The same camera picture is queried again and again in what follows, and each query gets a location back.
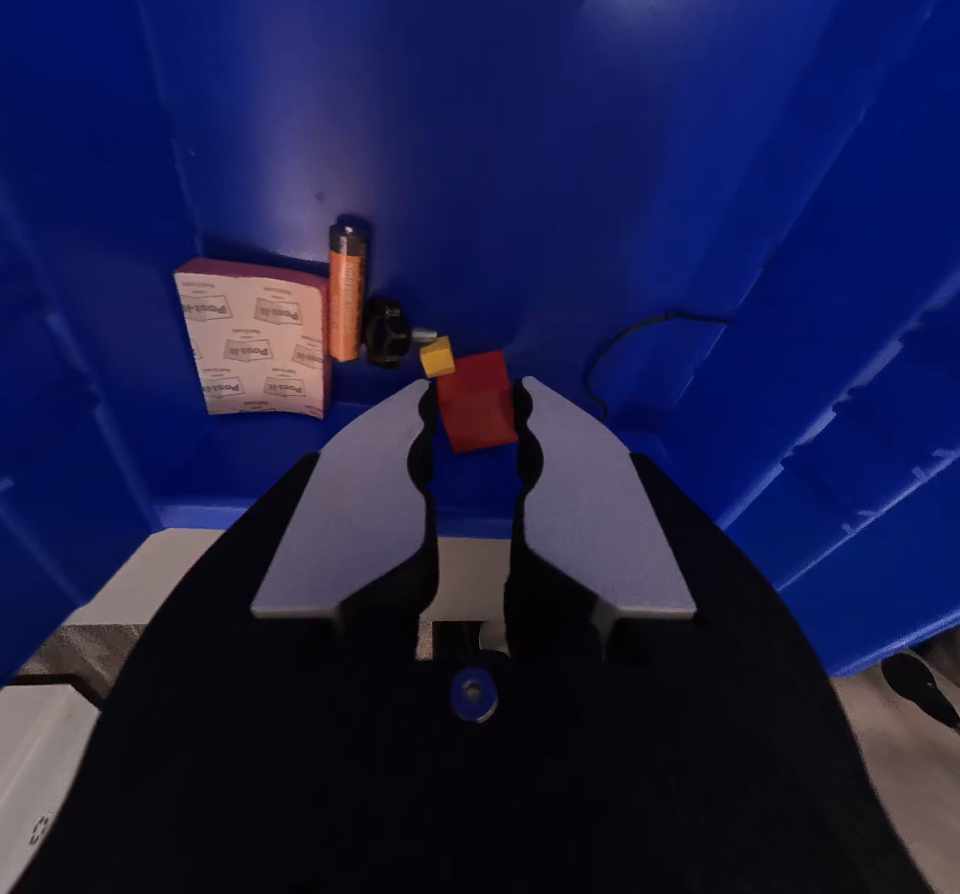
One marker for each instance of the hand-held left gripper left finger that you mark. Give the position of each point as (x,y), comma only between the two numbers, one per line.
(352,526)

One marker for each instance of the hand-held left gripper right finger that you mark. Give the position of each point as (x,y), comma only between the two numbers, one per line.
(600,526)

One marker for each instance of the red cube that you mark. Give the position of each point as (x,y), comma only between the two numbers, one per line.
(476,406)

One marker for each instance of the small yellow cube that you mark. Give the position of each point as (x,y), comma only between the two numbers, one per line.
(436,360)

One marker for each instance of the black knob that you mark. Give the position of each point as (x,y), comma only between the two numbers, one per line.
(386,335)

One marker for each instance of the orange battery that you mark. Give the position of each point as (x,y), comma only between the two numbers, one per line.
(346,294)

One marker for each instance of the blue plastic bin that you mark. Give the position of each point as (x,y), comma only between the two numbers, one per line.
(525,121)

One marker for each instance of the grey desk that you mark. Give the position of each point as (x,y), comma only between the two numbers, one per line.
(195,571)

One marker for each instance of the pink sticky note pad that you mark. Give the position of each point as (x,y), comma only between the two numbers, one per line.
(255,339)

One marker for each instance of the black toggle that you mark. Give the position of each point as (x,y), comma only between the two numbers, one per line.
(911,680)

